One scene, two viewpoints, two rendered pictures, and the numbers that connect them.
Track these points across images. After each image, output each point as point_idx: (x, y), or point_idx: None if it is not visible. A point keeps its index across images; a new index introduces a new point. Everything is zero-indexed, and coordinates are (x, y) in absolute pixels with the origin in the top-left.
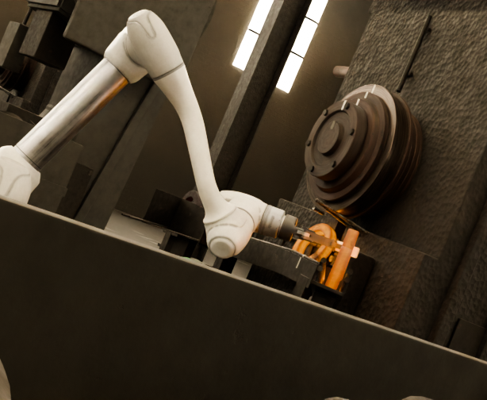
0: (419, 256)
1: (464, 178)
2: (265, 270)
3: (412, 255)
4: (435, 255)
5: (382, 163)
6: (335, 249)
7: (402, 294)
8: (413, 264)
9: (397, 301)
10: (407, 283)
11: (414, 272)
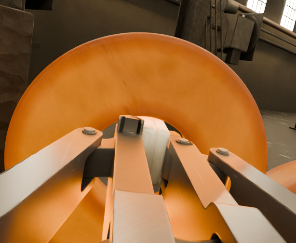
0: (20, 22)
1: None
2: None
3: None
4: (8, 3)
5: None
6: (159, 180)
7: (4, 124)
8: (6, 45)
9: None
10: (7, 95)
11: (20, 65)
